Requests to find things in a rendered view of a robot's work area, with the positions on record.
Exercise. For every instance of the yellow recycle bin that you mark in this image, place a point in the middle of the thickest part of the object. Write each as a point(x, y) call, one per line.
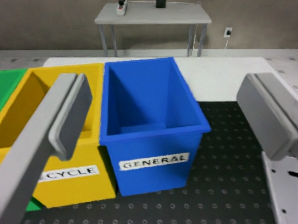
point(88, 175)

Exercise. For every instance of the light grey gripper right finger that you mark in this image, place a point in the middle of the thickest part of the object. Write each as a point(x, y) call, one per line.
point(272, 112)

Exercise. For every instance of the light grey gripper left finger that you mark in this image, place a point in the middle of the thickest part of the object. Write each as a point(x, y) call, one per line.
point(53, 131)

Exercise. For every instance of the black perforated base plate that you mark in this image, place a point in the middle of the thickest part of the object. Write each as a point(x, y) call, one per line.
point(225, 184)

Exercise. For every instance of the green bin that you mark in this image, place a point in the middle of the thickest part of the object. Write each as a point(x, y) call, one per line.
point(7, 77)

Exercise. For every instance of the blue bin labelled general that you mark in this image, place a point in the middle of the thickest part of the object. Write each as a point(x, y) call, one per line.
point(149, 123)

